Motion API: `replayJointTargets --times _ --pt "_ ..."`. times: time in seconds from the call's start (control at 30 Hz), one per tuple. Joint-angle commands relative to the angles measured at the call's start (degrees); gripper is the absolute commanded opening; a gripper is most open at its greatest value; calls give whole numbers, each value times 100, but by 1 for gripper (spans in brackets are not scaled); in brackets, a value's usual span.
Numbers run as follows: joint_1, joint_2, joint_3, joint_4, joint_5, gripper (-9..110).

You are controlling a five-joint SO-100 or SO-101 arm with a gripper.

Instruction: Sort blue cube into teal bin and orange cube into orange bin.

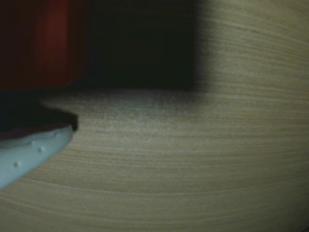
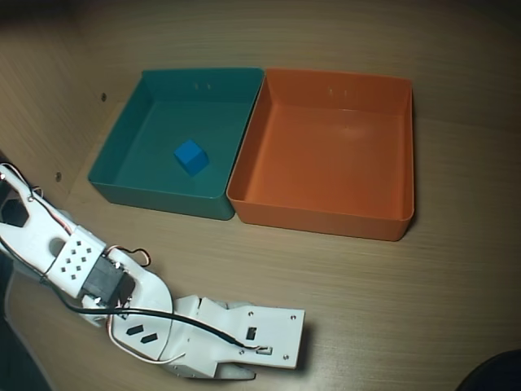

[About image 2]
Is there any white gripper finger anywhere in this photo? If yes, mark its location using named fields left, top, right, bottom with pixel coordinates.
left=214, top=361, right=260, bottom=382

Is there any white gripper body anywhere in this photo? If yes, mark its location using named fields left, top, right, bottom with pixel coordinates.
left=108, top=295, right=216, bottom=379

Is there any blue cube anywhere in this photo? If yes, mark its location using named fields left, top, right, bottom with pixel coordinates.
left=173, top=138, right=209, bottom=177

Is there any teal plastic box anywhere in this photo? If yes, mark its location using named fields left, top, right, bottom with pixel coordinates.
left=87, top=67, right=265, bottom=222

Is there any orange plastic box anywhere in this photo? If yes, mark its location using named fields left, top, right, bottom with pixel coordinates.
left=225, top=68, right=417, bottom=243

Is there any black round object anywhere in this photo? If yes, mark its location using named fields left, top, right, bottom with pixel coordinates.
left=459, top=349, right=521, bottom=391

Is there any black camera cable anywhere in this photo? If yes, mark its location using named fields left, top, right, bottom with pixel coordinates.
left=0, top=238, right=247, bottom=351

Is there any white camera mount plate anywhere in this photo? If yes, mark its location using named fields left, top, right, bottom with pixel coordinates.
left=185, top=297, right=306, bottom=371

